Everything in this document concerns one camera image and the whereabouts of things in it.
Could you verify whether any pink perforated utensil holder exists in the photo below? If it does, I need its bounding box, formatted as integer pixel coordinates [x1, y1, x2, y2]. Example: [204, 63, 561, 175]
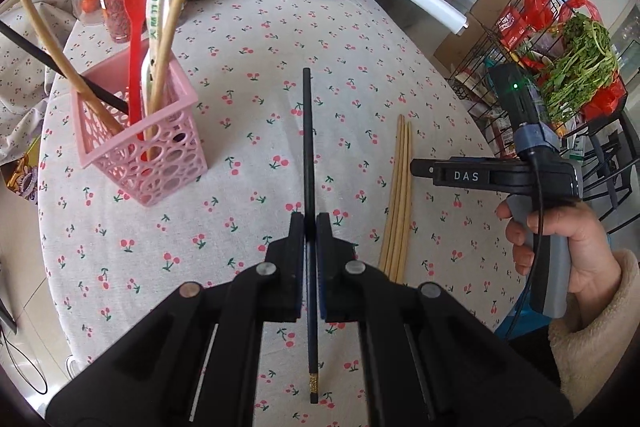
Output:
[70, 52, 208, 208]

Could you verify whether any wooden chopstick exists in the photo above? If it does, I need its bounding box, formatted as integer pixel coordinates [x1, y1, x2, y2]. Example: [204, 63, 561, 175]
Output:
[391, 119, 412, 280]
[397, 122, 416, 283]
[149, 0, 225, 118]
[5, 0, 123, 135]
[378, 115, 405, 270]
[385, 117, 408, 275]

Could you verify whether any cherry print tablecloth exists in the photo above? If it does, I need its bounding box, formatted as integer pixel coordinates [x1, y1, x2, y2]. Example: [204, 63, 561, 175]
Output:
[37, 0, 506, 427]

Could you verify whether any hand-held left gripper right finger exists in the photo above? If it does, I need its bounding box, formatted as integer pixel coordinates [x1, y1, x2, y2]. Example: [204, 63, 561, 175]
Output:
[316, 212, 573, 427]

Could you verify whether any brown cardboard box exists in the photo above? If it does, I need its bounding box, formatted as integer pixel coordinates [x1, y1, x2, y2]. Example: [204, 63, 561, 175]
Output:
[432, 0, 526, 68]

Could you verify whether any beige floral cloth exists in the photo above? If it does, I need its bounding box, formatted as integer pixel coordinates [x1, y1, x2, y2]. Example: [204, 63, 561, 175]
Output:
[0, 0, 81, 165]

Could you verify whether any bunch of green vegetables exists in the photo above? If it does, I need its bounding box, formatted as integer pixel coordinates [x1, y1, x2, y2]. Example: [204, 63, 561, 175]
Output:
[537, 13, 621, 124]

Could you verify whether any black wire rack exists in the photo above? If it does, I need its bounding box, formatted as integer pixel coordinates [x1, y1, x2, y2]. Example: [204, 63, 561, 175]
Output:
[446, 0, 640, 220]

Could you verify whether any person's right hand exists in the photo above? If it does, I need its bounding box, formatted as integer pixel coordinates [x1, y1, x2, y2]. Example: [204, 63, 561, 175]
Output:
[495, 199, 623, 303]

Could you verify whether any colourful snack packet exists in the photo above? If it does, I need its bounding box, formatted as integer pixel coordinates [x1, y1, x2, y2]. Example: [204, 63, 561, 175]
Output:
[4, 154, 40, 202]

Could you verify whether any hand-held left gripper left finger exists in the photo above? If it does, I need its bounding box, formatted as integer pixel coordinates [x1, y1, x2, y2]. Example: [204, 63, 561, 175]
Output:
[45, 212, 306, 427]

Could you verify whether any black chopstick with gold band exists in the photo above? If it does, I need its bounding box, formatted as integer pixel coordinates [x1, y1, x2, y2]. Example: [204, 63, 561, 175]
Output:
[302, 68, 321, 404]
[0, 21, 130, 114]

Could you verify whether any blue plastic stool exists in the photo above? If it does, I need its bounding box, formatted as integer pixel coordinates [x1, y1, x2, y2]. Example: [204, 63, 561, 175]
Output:
[495, 309, 551, 343]

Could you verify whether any red plastic bag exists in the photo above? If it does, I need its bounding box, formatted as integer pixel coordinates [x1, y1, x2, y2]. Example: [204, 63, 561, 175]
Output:
[555, 0, 628, 120]
[495, 0, 556, 50]

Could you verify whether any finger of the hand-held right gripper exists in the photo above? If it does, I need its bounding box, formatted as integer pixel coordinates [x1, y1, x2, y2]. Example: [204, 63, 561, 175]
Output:
[410, 157, 493, 188]

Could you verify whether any person's right forearm cream sleeve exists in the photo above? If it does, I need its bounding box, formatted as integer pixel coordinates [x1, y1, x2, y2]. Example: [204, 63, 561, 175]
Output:
[547, 249, 640, 418]

